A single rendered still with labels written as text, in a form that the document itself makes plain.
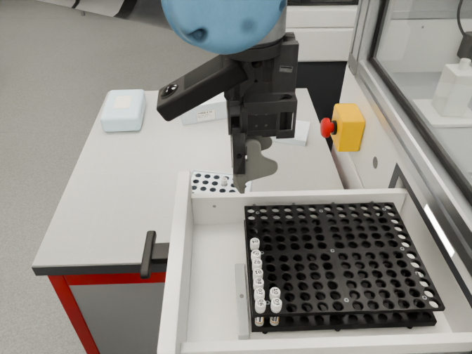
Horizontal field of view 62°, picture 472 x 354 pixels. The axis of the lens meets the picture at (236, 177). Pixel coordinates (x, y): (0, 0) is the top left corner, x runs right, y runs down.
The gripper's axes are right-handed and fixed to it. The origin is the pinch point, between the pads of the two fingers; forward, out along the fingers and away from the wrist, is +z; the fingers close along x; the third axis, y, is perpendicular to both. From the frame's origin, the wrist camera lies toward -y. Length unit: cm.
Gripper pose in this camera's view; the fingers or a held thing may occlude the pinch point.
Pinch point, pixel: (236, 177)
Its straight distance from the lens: 56.4
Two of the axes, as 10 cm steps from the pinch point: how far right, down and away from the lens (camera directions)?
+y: 10.0, -0.6, 0.3
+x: -0.6, -6.4, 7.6
